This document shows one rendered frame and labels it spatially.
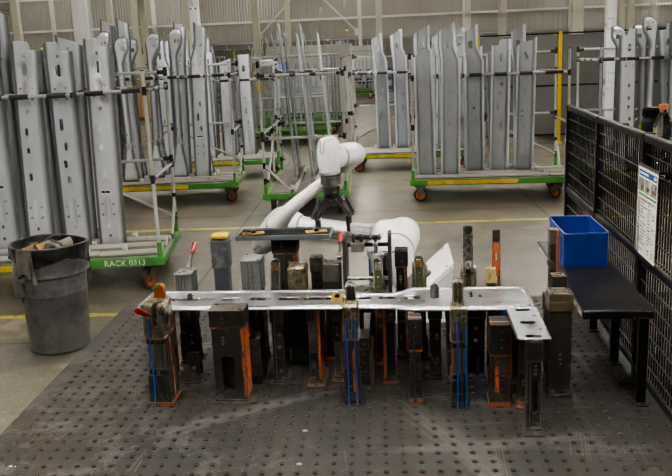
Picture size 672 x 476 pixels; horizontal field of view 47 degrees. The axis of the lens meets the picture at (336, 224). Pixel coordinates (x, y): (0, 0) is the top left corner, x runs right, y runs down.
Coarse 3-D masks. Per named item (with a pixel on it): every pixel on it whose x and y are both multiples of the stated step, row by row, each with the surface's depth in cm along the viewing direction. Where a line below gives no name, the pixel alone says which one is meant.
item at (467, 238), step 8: (464, 232) 281; (472, 232) 281; (464, 240) 281; (472, 240) 281; (464, 248) 281; (472, 248) 281; (464, 256) 281; (472, 256) 281; (464, 264) 282; (472, 264) 281; (464, 272) 282; (472, 272) 282
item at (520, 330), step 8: (512, 312) 253; (520, 312) 252; (528, 312) 252; (536, 312) 252; (512, 320) 245; (520, 320) 245; (528, 320) 245; (536, 320) 244; (512, 328) 241; (520, 328) 238; (528, 328) 238; (536, 328) 238; (544, 328) 237; (520, 336) 232; (544, 336) 231
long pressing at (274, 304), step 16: (416, 288) 281; (448, 288) 280; (464, 288) 279; (480, 288) 278; (496, 288) 278; (512, 288) 277; (176, 304) 275; (192, 304) 275; (208, 304) 274; (256, 304) 272; (272, 304) 271; (288, 304) 270; (304, 304) 269; (320, 304) 269; (336, 304) 268; (368, 304) 266; (384, 304) 266; (400, 304) 265; (416, 304) 264; (432, 304) 264; (448, 304) 263; (480, 304) 262; (496, 304) 261; (512, 304) 260; (528, 304) 260
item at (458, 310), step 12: (456, 312) 246; (456, 324) 247; (456, 336) 248; (456, 348) 250; (456, 360) 251; (456, 372) 252; (456, 384) 253; (456, 396) 253; (468, 396) 261; (456, 408) 253; (468, 408) 253
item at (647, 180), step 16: (640, 176) 254; (656, 176) 238; (640, 192) 255; (656, 192) 238; (640, 208) 255; (656, 208) 238; (640, 224) 255; (656, 224) 238; (640, 240) 256; (656, 240) 239; (640, 256) 256
